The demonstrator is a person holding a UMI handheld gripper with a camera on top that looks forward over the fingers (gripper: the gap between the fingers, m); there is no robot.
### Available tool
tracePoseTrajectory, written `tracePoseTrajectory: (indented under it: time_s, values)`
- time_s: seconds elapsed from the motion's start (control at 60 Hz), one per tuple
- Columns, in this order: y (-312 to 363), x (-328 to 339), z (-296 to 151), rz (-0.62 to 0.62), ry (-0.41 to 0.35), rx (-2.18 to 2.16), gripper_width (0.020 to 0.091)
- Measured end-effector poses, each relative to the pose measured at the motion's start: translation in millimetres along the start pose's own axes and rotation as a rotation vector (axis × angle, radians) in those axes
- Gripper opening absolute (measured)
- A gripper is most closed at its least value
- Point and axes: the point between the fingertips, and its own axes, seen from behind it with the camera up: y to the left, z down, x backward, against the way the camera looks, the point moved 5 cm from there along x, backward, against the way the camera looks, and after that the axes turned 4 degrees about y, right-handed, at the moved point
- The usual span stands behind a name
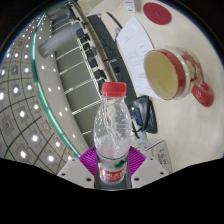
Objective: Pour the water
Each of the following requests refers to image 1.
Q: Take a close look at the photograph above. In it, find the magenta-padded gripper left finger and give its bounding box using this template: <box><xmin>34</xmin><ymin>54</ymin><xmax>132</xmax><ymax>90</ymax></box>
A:
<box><xmin>57</xmin><ymin>148</ymin><xmax>100</xmax><ymax>190</ymax></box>

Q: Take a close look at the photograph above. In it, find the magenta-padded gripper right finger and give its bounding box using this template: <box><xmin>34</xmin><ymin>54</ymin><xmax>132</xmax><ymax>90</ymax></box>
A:
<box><xmin>124</xmin><ymin>145</ymin><xmax>168</xmax><ymax>190</ymax></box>

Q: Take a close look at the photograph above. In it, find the clear red-capped water bottle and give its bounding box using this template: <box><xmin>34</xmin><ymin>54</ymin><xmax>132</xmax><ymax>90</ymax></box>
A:
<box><xmin>93</xmin><ymin>81</ymin><xmax>133</xmax><ymax>185</ymax></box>

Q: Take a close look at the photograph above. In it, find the black desk phone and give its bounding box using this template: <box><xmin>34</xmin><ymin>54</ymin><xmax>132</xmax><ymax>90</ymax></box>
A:
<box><xmin>129</xmin><ymin>95</ymin><xmax>158</xmax><ymax>139</ymax></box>

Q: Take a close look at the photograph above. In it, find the group of ceiling lights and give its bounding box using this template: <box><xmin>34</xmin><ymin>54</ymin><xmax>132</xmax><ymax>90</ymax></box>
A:
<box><xmin>0</xmin><ymin>13</ymin><xmax>84</xmax><ymax>166</ymax></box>

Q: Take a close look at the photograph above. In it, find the red and cream mug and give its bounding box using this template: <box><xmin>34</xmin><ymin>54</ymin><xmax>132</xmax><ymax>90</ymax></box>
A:
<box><xmin>143</xmin><ymin>46</ymin><xmax>215</xmax><ymax>108</ymax></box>

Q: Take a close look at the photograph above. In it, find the row of black office chairs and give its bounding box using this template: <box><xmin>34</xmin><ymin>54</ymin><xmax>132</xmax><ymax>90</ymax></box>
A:
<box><xmin>68</xmin><ymin>6</ymin><xmax>108</xmax><ymax>92</ymax></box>

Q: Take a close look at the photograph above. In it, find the white printed paper sheet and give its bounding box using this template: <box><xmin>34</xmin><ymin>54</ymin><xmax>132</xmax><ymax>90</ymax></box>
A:
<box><xmin>115</xmin><ymin>15</ymin><xmax>161</xmax><ymax>99</ymax></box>

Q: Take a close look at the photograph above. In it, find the flat round red coaster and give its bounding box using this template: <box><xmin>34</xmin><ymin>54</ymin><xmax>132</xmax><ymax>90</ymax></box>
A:
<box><xmin>142</xmin><ymin>2</ymin><xmax>172</xmax><ymax>26</ymax></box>

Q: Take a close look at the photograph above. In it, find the white remote control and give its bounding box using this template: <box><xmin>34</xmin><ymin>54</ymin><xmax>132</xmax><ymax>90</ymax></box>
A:
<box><xmin>124</xmin><ymin>0</ymin><xmax>141</xmax><ymax>13</ymax></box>

